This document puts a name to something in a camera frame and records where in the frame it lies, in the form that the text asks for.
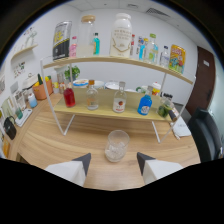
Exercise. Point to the white appliance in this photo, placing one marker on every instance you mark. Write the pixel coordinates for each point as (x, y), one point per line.
(30, 82)

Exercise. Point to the black chair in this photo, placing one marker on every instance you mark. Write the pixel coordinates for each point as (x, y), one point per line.
(205, 136)

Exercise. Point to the large white bottle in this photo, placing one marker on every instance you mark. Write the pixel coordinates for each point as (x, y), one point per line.
(120, 36)

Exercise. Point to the wooden wall shelf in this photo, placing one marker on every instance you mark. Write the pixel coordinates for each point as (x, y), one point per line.
(25, 50)

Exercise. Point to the white vase with flowers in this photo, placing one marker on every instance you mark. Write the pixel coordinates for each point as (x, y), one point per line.
(31, 37)

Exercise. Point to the teal liquid bottle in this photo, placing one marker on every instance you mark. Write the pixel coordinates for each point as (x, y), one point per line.
(96, 45)

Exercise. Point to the white and blue bottle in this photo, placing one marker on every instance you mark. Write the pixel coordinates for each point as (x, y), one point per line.
(32, 101)

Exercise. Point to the square ceiling diffuser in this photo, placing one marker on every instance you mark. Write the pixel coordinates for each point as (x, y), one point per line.
(132, 5)

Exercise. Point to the white rack with wooden shelves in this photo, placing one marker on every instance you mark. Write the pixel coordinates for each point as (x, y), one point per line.
(106, 108)

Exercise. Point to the small clear bottle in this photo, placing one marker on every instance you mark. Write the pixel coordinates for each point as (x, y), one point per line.
(164, 59)

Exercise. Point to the black bag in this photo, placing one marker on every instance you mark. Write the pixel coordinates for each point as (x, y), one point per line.
(10, 129)

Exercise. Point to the clear bottle with orange cap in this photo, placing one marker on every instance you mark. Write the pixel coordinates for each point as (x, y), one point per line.
(92, 98)

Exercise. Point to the clear glass with ice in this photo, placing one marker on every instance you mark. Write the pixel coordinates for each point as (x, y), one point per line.
(116, 146)

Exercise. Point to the blue and white bowl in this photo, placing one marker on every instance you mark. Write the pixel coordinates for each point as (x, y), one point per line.
(80, 83)

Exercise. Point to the clear bottle with green cap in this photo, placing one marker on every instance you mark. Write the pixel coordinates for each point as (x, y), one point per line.
(152, 51)

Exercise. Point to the glass jar with cork lid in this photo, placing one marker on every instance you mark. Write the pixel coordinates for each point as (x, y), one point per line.
(86, 36)

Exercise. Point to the small yellow jar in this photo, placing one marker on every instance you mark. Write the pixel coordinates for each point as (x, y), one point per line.
(56, 88)

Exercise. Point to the blue liquid bottle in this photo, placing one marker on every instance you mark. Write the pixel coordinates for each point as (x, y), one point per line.
(144, 105)

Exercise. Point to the green potted plant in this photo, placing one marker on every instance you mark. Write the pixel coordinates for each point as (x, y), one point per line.
(72, 72)

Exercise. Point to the gripper left finger white block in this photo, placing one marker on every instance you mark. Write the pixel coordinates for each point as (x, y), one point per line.
(68, 171)

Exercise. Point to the small pink bottle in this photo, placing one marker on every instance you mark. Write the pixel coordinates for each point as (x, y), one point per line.
(73, 49)

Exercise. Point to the gripper right finger white block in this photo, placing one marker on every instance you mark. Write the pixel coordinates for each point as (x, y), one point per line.
(158, 170)

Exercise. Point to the colourful wall picture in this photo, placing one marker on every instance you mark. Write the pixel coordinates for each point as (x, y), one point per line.
(19, 69)

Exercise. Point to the red liquid bottle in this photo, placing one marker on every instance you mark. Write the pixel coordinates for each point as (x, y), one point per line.
(69, 97)

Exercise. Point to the orange basket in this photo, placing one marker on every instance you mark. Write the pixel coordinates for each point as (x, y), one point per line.
(41, 91)

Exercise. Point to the ceiling air vent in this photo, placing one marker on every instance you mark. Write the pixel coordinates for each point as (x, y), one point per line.
(157, 12)

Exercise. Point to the clear bottle with red label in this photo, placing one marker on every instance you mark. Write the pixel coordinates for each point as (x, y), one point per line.
(119, 101)

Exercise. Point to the white tray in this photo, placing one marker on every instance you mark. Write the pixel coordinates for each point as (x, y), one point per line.
(24, 118)

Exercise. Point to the light blue bottle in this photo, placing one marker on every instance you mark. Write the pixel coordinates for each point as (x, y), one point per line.
(142, 51)

